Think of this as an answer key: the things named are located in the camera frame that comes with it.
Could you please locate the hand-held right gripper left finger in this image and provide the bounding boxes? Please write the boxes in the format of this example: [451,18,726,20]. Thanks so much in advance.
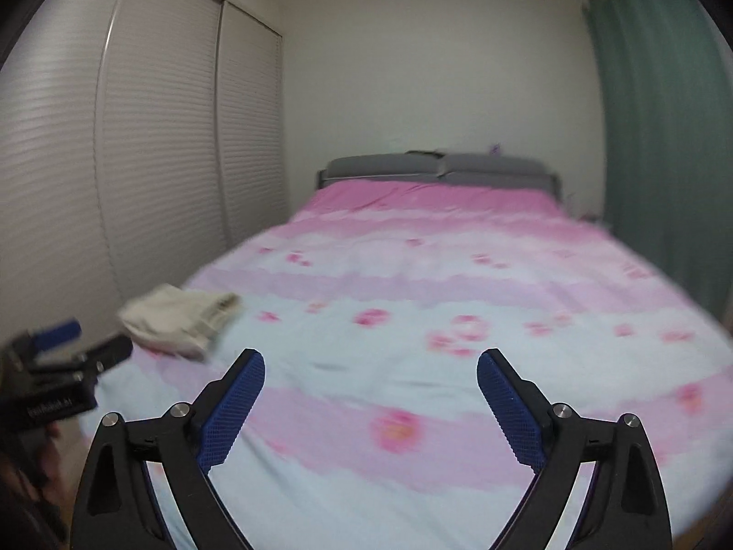
[71,348,267,550]

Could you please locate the cream pants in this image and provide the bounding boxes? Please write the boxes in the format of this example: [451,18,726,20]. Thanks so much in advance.
[118,283,241,363]

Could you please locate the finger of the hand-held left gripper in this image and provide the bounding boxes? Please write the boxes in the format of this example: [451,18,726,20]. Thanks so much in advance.
[26,319,82,352]
[74,335,134,380]

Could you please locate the green curtain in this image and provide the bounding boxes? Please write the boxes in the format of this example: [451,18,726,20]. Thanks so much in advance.
[581,0,733,322]

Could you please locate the pink blue floral quilt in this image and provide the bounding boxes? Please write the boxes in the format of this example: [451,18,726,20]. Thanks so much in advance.
[77,180,733,550]

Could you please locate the white louvered wardrobe door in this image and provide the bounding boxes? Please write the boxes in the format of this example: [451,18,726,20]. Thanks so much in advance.
[0,0,138,356]
[214,0,284,247]
[97,0,224,299]

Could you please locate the person's left hand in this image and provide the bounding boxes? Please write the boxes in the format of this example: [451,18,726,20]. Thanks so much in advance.
[0,427,65,505]

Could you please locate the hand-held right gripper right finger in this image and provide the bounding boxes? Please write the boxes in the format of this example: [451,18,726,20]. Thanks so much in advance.
[477,348,671,550]

